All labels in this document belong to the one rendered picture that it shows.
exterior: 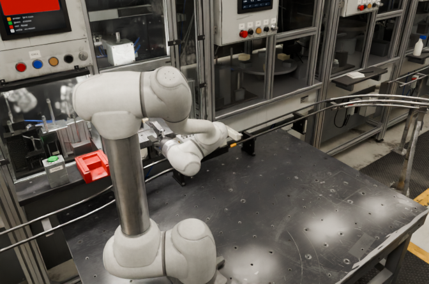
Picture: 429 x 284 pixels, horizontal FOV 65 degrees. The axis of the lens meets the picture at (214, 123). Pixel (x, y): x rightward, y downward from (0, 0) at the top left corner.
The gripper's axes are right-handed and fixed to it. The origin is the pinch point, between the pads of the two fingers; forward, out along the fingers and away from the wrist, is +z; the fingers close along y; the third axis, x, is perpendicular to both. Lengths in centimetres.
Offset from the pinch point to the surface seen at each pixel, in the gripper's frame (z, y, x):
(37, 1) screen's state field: 4, 65, 37
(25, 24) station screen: 4, 58, 42
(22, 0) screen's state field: 4, 66, 41
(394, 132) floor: 9, -100, -284
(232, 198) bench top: -35, -32, -25
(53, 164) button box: -5.8, 1.9, 47.3
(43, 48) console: 7, 47, 38
